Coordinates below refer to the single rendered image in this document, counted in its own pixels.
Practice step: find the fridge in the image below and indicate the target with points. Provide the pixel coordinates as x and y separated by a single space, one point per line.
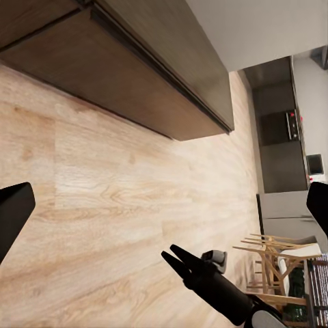
286 215

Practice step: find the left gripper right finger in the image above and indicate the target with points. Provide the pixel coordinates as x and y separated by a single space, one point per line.
317 202

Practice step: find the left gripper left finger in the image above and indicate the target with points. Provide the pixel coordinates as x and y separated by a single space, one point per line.
16 205

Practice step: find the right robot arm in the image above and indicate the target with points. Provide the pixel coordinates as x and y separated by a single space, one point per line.
205 277

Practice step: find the breakfast table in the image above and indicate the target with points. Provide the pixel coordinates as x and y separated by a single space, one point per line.
306 301

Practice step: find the oven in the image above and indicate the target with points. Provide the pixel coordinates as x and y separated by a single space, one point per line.
281 127

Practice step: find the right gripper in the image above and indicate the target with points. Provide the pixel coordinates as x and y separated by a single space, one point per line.
202 277

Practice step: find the fixed window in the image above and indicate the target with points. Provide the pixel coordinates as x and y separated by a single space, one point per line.
318 274

